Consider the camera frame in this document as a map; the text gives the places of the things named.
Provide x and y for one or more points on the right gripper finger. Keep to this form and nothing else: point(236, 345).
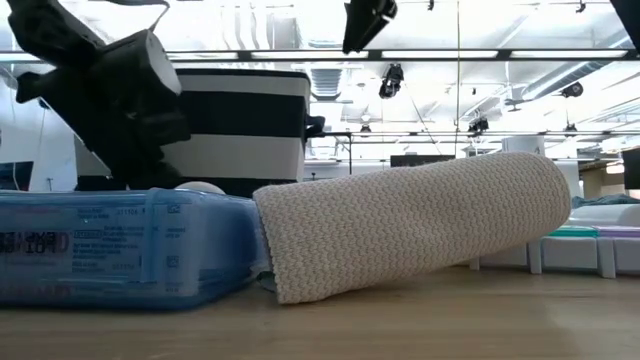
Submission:
point(367, 20)

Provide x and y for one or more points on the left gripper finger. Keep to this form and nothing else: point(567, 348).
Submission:
point(160, 135)

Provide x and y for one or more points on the blue translucent plastic case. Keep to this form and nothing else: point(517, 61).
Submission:
point(100, 250)

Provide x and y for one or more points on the beige elastic bandage roll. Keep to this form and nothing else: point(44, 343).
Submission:
point(400, 225)

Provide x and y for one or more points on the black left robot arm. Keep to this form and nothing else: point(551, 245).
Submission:
point(50, 30)

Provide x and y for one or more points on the navy white striped fabric basket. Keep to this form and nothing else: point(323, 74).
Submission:
point(240, 110)

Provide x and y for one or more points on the white pill bottle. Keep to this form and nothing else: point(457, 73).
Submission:
point(200, 188)

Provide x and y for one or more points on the dark computer monitor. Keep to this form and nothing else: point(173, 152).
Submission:
point(15, 176)
point(632, 170)

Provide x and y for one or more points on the thin vertical pole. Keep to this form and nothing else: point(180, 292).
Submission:
point(457, 75)

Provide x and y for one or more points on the black computer monitor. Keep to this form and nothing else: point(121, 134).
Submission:
point(410, 161)

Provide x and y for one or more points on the white cylindrical device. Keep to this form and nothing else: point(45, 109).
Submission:
point(522, 145)

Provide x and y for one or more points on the white green box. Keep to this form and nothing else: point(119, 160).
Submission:
point(610, 215)

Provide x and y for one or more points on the black ceiling camera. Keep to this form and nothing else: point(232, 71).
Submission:
point(572, 90)
point(478, 126)
point(391, 80)

